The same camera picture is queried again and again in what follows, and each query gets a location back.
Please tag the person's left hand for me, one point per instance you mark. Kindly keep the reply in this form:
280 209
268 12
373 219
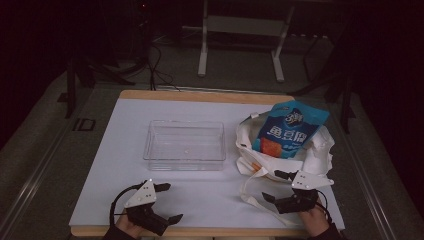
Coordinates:
128 227

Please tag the white cloth tote bag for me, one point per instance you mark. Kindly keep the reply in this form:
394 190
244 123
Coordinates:
315 156

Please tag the white table mat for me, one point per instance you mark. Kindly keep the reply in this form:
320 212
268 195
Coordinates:
126 160

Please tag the person's right hand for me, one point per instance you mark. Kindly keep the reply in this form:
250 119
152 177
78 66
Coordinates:
315 221

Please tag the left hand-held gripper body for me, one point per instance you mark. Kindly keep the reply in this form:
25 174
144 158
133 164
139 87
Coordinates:
141 196

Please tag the white metal stand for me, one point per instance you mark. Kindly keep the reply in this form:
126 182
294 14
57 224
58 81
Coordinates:
245 25

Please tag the blue snack packet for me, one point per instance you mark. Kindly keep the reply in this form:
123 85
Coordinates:
290 131

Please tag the black floor bracket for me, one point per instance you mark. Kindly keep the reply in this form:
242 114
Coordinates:
84 124

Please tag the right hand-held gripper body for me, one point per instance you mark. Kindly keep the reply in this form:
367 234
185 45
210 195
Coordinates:
310 181

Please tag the black metal stand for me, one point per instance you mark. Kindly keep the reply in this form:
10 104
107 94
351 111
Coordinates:
70 90
345 96

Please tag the clear plastic container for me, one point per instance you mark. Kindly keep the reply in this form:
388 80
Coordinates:
185 145

